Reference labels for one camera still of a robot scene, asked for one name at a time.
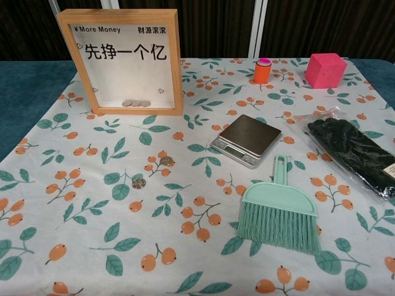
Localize pink foam cube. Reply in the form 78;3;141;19
305;52;349;89

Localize teal velvet table cover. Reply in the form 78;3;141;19
0;58;395;164

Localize wooden coin box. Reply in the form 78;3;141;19
56;8;185;117

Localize silver digital pocket scale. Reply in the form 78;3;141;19
210;113;283;169

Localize black gloves in plastic bag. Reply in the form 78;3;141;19
293;107;395;201

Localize dark slatted screen panel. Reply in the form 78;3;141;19
260;0;395;60
0;0;102;62
118;0;254;60

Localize floral leaf berry tablecloth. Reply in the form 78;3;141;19
0;57;395;296

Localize mint green hand brush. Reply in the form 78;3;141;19
236;154;323;256

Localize orange cylinder pink cap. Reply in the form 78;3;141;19
253;57;273;84

